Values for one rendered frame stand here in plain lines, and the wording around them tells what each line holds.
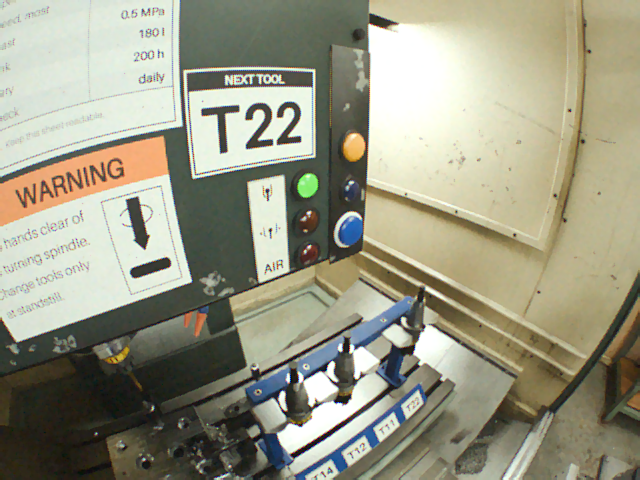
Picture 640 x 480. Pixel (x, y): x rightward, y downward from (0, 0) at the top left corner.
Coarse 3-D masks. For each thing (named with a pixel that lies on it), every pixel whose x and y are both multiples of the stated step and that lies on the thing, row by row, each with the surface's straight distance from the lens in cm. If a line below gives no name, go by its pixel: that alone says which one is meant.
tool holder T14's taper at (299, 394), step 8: (288, 376) 48; (288, 384) 48; (296, 384) 47; (304, 384) 49; (288, 392) 50; (296, 392) 49; (304, 392) 50; (288, 400) 51; (296, 400) 50; (304, 400) 51; (296, 408) 52
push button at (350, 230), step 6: (354, 216) 27; (342, 222) 27; (348, 222) 27; (354, 222) 27; (360, 222) 28; (342, 228) 26; (348, 228) 27; (354, 228) 27; (360, 228) 28; (342, 234) 27; (348, 234) 27; (354, 234) 28; (360, 234) 28; (342, 240) 27; (348, 240) 27; (354, 240) 28
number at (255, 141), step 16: (240, 96) 20; (256, 96) 20; (272, 96) 21; (288, 96) 22; (304, 96) 22; (240, 112) 20; (256, 112) 20; (272, 112) 21; (288, 112) 22; (304, 112) 22; (256, 128) 20; (272, 128) 21; (288, 128) 22; (304, 128) 22; (256, 144) 20; (272, 144) 21; (288, 144) 22; (304, 144) 22
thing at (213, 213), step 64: (192, 0) 21; (256, 0) 22; (320, 0) 25; (192, 64) 19; (256, 64) 21; (320, 64) 24; (320, 128) 23; (192, 192) 20; (320, 192) 24; (192, 256) 21; (320, 256) 27; (0, 320) 25; (128, 320) 23
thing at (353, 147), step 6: (348, 138) 25; (354, 138) 25; (360, 138) 25; (348, 144) 24; (354, 144) 25; (360, 144) 25; (342, 150) 25; (348, 150) 25; (354, 150) 25; (360, 150) 25; (348, 156) 25; (354, 156) 25; (360, 156) 26
